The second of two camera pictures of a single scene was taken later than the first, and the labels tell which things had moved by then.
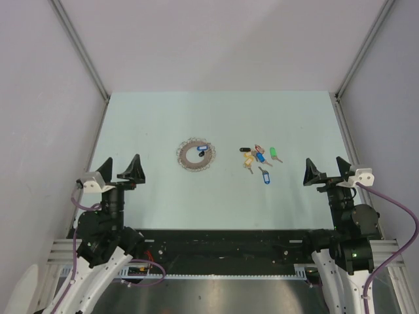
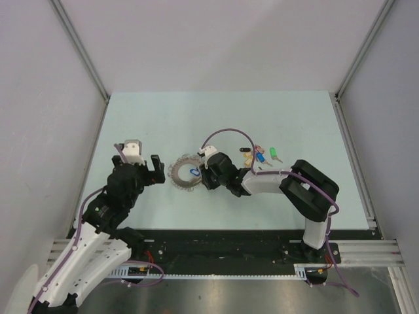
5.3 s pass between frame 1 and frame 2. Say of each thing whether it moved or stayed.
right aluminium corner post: stayed
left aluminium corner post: stayed
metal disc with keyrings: moved
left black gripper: moved
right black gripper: moved
